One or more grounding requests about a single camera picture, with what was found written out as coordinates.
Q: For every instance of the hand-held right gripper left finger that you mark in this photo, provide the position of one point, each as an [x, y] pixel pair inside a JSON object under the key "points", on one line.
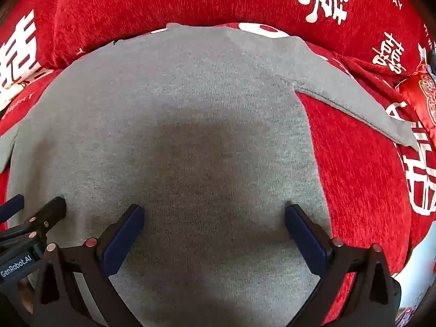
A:
{"points": [[123, 242]]}

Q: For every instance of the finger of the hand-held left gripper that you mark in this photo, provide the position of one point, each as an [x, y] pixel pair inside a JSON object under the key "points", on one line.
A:
{"points": [[51, 213], [12, 207]]}

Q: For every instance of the red satin pillow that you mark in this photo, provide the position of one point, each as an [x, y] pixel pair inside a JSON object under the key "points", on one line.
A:
{"points": [[424, 92]]}

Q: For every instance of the grey knit shirt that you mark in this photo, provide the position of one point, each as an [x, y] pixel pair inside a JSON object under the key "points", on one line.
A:
{"points": [[190, 136]]}

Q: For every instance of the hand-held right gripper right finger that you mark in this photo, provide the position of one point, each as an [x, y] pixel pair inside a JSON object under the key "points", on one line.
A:
{"points": [[305, 240]]}

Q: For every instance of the red printed sofa blanket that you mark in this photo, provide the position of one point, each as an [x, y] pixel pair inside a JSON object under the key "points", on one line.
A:
{"points": [[354, 177]]}

